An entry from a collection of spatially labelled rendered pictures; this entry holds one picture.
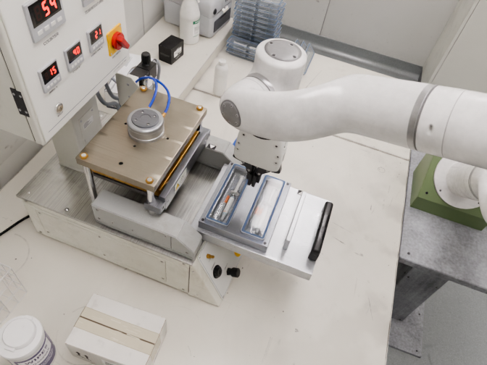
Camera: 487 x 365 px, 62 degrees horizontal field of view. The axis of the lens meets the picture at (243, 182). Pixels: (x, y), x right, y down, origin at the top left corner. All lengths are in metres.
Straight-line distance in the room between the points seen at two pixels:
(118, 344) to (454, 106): 0.79
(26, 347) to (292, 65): 0.74
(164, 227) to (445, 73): 2.46
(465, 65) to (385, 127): 2.47
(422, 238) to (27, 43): 1.16
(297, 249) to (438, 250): 0.57
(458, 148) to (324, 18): 2.91
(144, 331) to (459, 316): 1.65
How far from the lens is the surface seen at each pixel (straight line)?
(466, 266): 1.42
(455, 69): 3.06
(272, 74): 0.67
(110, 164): 0.88
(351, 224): 1.32
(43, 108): 0.85
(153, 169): 0.87
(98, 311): 1.01
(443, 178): 1.42
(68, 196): 1.08
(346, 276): 1.22
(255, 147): 0.80
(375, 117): 0.59
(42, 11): 0.78
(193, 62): 1.70
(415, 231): 1.40
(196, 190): 1.06
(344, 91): 0.61
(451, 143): 0.56
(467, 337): 2.26
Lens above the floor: 1.77
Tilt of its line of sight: 50 degrees down
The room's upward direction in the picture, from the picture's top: 11 degrees clockwise
